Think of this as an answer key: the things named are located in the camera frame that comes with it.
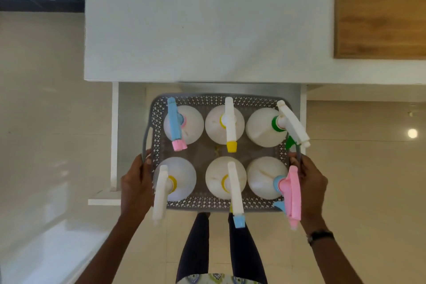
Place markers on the yellow nozzle spray bottle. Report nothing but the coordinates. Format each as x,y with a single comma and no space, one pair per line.
216,127

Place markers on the all-white trigger spray bottle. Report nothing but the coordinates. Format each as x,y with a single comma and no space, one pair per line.
183,174

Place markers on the person's right hand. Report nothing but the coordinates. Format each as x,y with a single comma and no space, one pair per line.
312,194

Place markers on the person's left thumb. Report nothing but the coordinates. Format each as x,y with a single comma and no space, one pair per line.
147,158

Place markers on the green collar spray bottle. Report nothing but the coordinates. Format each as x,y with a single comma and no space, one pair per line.
261,130

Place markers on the blue pink trigger spray bottle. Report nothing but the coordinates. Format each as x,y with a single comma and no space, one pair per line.
191,124

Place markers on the black wrist watch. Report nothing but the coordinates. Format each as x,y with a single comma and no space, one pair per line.
320,236

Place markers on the white cabinet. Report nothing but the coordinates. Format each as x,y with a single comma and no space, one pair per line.
206,27

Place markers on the person's left forearm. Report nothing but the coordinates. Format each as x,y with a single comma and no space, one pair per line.
113,250

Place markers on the person's right thumb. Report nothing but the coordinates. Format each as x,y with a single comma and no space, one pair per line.
294,161

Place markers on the person's leg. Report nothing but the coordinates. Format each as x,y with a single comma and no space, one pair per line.
194,247
244,253

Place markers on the grey perforated plastic basket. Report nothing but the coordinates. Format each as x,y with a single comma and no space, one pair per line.
202,154

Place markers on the person's right leg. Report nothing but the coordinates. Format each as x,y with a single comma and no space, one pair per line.
244,253

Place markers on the person's right forearm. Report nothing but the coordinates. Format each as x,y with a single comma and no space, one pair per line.
332,260

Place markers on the person's left hand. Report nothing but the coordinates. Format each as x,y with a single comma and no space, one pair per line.
136,187

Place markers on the blue nozzle spray bottle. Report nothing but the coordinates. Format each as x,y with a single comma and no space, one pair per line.
214,174

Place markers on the person's left leg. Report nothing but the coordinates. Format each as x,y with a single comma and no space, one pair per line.
194,247

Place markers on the brown wooden panel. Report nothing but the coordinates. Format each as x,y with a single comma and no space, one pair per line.
379,11

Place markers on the patterned shirt hem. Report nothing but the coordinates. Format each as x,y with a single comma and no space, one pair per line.
216,278

